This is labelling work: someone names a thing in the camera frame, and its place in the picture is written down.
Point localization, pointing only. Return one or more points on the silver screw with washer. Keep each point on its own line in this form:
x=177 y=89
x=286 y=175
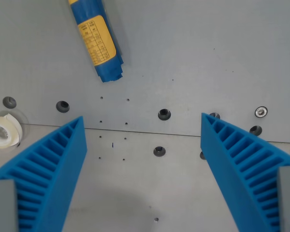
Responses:
x=261 y=111

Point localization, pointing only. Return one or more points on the blue bag with yellow labels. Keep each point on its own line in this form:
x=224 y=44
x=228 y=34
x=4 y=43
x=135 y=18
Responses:
x=96 y=36

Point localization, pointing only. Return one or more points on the clear plastic tape holder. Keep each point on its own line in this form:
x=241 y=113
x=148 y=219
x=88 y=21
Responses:
x=23 y=116

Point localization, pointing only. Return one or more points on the white adhesive tape roll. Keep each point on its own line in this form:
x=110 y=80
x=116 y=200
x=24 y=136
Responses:
x=13 y=129

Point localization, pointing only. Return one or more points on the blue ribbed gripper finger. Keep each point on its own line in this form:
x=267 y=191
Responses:
x=50 y=169
x=232 y=174

